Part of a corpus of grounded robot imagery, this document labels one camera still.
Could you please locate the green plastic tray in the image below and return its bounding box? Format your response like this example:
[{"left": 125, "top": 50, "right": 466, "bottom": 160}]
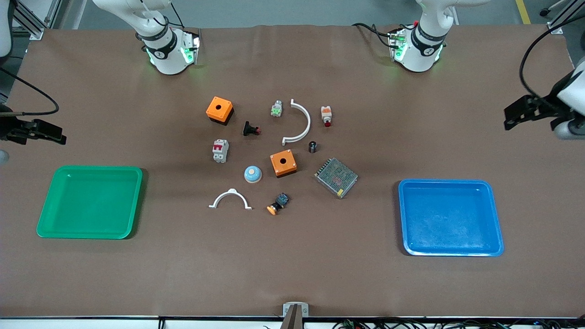
[{"left": 37, "top": 165, "right": 144, "bottom": 239}]

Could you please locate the blue plastic tray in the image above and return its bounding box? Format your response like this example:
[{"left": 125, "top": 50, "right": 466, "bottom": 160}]
[{"left": 398, "top": 179, "right": 505, "bottom": 257}]

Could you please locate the orange box with black base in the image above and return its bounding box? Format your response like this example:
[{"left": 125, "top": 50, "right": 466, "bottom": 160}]
[
  {"left": 270, "top": 150, "right": 298, "bottom": 178},
  {"left": 206, "top": 96, "right": 234, "bottom": 125}
]

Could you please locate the perforated metal power supply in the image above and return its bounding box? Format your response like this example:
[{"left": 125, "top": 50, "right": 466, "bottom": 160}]
[{"left": 314, "top": 158, "right": 358, "bottom": 199}]

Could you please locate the yellow button with blue module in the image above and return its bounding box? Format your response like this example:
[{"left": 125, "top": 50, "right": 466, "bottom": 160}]
[{"left": 267, "top": 192, "right": 290, "bottom": 216}]

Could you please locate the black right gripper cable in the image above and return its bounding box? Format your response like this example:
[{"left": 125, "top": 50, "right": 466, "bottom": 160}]
[{"left": 0, "top": 68, "right": 60, "bottom": 116}]

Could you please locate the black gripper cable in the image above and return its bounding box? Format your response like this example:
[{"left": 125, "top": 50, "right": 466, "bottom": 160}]
[
  {"left": 0, "top": 68, "right": 60, "bottom": 116},
  {"left": 520, "top": 17, "right": 585, "bottom": 101}
]

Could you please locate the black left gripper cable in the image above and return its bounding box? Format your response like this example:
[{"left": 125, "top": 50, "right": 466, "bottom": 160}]
[{"left": 520, "top": 17, "right": 585, "bottom": 101}]

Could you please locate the aluminium frame profile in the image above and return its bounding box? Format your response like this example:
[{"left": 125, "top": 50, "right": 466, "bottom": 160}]
[
  {"left": 542, "top": 0, "right": 585, "bottom": 29},
  {"left": 13, "top": 0, "right": 62, "bottom": 41}
]

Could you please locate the black arm base cable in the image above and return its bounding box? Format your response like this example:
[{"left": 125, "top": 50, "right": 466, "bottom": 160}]
[{"left": 352, "top": 22, "right": 398, "bottom": 48}]

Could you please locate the small white curved bracket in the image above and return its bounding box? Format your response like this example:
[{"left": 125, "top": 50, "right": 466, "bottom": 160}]
[{"left": 209, "top": 188, "right": 253, "bottom": 210}]

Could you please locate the large white curved bracket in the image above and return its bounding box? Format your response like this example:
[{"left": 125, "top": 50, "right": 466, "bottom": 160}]
[{"left": 282, "top": 98, "right": 312, "bottom": 146}]

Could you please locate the metal camera mount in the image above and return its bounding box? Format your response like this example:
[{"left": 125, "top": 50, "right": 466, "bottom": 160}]
[{"left": 281, "top": 302, "right": 309, "bottom": 329}]

